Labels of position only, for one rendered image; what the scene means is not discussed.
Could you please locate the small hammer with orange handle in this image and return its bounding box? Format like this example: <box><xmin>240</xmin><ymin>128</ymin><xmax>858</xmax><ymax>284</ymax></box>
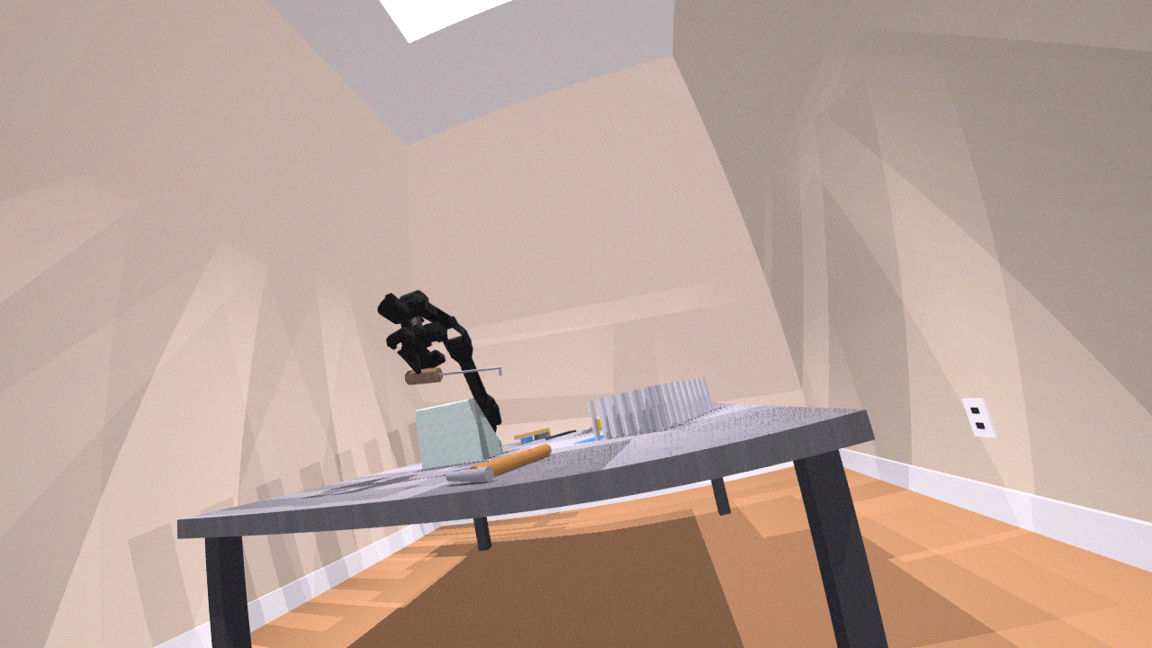
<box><xmin>446</xmin><ymin>444</ymin><xmax>552</xmax><ymax>482</ymax></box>

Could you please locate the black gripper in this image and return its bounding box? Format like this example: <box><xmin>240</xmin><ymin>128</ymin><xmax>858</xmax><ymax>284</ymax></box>
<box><xmin>386</xmin><ymin>323</ymin><xmax>446</xmax><ymax>374</ymax></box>

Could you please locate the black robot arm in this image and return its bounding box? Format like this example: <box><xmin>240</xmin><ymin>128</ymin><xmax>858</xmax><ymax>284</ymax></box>
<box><xmin>378</xmin><ymin>291</ymin><xmax>502</xmax><ymax>434</ymax></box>

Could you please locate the wooden-handled metal rod tool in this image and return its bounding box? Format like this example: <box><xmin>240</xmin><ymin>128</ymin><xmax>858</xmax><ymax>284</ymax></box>
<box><xmin>406</xmin><ymin>366</ymin><xmax>502</xmax><ymax>385</ymax></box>

